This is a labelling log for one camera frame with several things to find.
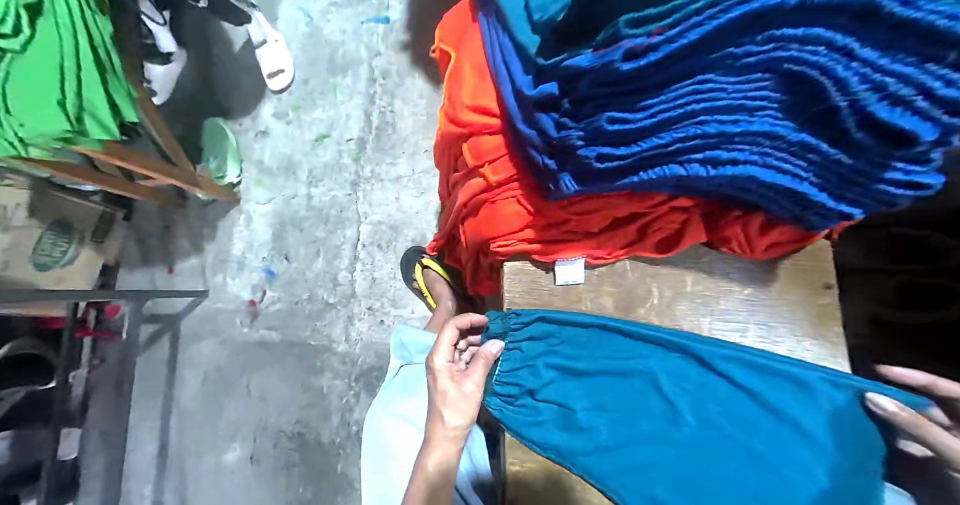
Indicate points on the person's left hand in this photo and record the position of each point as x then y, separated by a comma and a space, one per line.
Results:
454, 396

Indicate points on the person's right hand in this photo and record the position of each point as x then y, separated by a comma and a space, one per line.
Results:
937, 436

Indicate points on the person's left fingers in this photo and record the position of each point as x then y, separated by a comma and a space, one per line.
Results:
466, 349

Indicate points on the person's right fingers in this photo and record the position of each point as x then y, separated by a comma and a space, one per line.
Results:
907, 417

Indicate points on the person's left thumb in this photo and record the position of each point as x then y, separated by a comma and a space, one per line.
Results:
486, 359

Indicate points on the person's left index finger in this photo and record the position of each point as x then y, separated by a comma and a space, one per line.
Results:
454, 328

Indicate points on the teal garment with gathered edge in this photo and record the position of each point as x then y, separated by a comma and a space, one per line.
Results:
690, 415

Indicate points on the person's left forearm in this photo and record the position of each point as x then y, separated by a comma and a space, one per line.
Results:
435, 471

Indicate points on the pile of orange garments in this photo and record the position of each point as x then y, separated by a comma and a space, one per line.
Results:
487, 205

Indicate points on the wooden table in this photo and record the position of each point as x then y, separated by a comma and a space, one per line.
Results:
675, 291

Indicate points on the light green slipper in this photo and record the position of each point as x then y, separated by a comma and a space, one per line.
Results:
222, 156

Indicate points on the stack of blue garments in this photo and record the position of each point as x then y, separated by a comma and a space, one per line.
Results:
675, 122

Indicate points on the white slide sandal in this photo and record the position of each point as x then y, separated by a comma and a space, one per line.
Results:
163, 73
275, 66

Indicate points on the stack of teal garments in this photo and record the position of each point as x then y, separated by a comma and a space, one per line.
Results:
555, 2

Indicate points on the wooden stand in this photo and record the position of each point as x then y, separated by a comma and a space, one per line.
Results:
142, 164

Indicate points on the cardboard box, green print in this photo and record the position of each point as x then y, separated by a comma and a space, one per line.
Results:
30, 235

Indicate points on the stack of green garments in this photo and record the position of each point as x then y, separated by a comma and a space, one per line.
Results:
64, 77

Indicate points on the grey metal frame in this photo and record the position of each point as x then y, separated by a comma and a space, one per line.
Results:
131, 355

